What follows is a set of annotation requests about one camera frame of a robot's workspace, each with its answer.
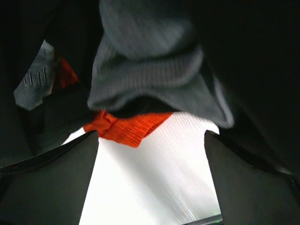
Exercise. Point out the grey cloth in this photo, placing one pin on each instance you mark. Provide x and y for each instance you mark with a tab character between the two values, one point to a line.
131	57

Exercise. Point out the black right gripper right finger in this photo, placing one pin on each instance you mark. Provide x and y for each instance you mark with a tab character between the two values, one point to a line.
250	190

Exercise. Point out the orange cloth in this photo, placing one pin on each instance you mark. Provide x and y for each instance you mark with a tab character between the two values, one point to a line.
129	132

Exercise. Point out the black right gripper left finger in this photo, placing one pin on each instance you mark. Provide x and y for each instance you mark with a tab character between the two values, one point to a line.
49	188

